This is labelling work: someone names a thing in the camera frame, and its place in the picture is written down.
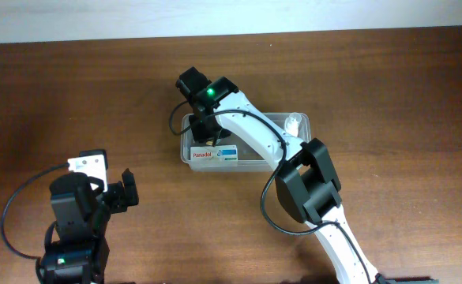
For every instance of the clear plastic container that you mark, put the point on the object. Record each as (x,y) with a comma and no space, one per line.
(248,159)

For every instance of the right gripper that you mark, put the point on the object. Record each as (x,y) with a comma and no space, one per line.
(200,132)

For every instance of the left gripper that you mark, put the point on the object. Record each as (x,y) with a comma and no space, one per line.
(116,190)

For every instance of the white spray bottle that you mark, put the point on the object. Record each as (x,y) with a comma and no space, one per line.
(292,123)

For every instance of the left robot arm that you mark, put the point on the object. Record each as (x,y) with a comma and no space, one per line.
(76,250)

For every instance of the Panadol medicine box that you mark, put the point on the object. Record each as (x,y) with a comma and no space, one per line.
(217,154)

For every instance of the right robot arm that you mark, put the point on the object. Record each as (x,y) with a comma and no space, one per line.
(307,185)

